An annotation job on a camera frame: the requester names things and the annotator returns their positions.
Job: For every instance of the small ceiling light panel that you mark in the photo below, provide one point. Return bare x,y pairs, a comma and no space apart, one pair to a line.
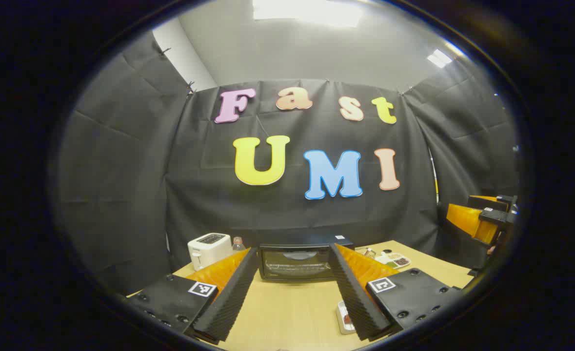
439,58

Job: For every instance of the black electric oven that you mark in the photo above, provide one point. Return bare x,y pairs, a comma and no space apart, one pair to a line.
297,263

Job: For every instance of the large ceiling light panel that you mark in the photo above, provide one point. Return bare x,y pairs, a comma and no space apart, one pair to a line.
307,10

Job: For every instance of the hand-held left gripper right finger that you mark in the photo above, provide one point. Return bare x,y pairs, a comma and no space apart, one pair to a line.
353,292

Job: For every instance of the white toaster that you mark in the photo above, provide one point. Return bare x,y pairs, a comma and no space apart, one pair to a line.
209,249

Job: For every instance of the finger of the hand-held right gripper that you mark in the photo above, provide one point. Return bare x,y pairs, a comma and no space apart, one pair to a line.
499,204
467,220

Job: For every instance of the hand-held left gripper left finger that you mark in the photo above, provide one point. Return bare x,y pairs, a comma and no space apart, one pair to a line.
233,292

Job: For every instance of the black backdrop cloth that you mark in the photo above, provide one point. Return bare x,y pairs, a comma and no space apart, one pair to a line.
199,195

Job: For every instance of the clear plastic water bottle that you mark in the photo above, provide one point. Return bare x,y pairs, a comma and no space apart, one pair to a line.
238,243

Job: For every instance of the white divided dish of beans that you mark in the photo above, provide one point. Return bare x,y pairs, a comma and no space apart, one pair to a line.
397,259

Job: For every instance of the small white plate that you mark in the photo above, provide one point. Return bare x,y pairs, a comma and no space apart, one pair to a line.
342,317

